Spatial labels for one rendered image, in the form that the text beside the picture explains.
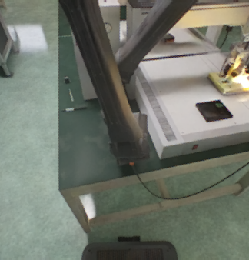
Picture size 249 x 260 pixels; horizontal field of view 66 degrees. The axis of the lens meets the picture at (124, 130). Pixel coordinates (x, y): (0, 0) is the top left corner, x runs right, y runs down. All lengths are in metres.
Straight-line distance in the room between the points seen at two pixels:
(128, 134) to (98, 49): 0.18
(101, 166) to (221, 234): 1.09
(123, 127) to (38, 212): 1.34
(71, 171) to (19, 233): 0.91
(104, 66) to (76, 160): 0.58
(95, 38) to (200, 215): 1.48
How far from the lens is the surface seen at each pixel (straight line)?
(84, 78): 1.06
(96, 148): 0.90
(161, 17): 0.46
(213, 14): 1.06
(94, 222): 1.39
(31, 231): 1.65
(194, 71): 1.24
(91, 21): 0.36
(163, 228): 1.55
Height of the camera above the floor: 1.48
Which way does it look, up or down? 49 degrees down
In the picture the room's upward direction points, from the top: 1 degrees clockwise
